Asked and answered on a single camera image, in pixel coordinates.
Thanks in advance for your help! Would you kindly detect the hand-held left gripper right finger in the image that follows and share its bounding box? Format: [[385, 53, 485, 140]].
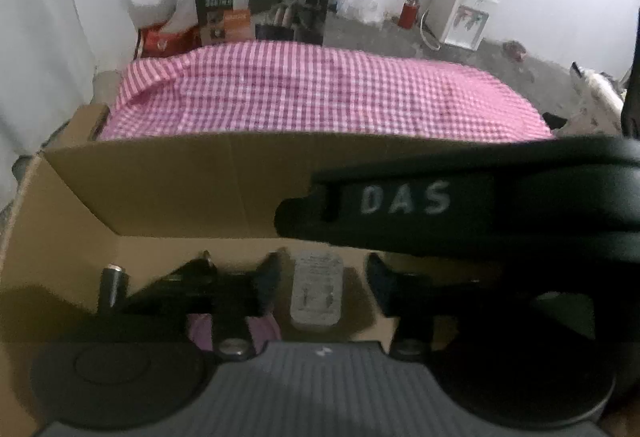
[[366, 253, 532, 359]]

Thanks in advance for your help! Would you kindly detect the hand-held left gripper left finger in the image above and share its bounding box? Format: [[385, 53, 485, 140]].
[[122, 251, 283, 362]]

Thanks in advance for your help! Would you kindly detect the clear plastic bag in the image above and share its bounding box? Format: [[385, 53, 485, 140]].
[[340, 0, 386, 24]]

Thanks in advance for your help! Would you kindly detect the white water dispenser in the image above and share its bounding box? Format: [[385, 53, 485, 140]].
[[417, 0, 490, 50]]

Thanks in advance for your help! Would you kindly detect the white curtain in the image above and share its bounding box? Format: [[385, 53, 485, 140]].
[[0, 0, 136, 198]]

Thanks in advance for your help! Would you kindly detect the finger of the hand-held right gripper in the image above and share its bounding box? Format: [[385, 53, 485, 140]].
[[274, 195, 352, 249]]

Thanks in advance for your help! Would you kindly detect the white hoop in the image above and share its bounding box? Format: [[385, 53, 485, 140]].
[[570, 62, 626, 110]]

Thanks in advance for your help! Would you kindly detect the white charger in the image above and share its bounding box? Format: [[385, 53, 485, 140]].
[[290, 251, 346, 331]]

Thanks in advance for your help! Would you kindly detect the pink checked cloth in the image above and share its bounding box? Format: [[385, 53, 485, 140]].
[[97, 41, 556, 141]]

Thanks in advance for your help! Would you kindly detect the cardboard box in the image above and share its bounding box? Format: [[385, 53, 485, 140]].
[[0, 132, 640, 437]]

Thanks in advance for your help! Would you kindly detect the small orange box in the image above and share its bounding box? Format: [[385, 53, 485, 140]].
[[200, 9, 251, 48]]

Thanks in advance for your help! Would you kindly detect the black cylinder with metal cap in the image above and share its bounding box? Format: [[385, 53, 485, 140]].
[[98, 266, 130, 314]]

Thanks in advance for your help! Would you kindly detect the pink object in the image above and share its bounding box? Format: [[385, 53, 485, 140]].
[[186, 313, 282, 352]]

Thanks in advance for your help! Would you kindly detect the red canister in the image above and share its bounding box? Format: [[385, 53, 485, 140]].
[[397, 0, 420, 29]]

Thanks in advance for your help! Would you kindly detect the red bag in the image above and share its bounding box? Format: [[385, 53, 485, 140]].
[[136, 23, 203, 60]]

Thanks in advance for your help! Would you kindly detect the small brown object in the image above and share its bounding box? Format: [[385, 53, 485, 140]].
[[502, 39, 527, 62]]

